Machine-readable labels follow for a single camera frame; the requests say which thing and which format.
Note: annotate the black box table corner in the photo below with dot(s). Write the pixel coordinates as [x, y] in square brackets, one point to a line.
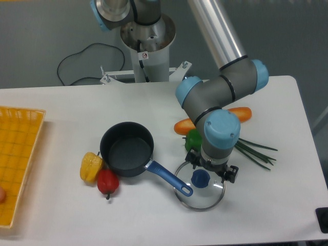
[322, 217]

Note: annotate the green onion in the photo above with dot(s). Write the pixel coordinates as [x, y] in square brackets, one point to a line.
[247, 148]

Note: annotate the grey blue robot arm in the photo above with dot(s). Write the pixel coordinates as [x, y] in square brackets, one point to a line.
[203, 101]

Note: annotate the red bell pepper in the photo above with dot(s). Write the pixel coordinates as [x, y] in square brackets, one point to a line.
[107, 182]

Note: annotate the yellow woven basket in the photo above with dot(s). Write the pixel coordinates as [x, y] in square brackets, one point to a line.
[20, 129]

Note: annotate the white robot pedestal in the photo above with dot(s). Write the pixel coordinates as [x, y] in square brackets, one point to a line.
[149, 48]

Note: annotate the glass lid blue knob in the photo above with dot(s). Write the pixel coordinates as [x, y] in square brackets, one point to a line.
[208, 188]

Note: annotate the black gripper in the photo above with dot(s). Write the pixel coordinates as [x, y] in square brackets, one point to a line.
[219, 166]

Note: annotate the black saucepan blue handle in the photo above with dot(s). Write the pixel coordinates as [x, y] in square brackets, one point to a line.
[127, 148]

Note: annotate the yellow bell pepper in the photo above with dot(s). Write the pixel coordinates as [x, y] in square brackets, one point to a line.
[91, 165]

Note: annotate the green bell pepper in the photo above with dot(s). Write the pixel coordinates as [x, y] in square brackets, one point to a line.
[193, 140]

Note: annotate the orange baguette bread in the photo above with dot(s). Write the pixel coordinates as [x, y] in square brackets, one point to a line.
[184, 126]

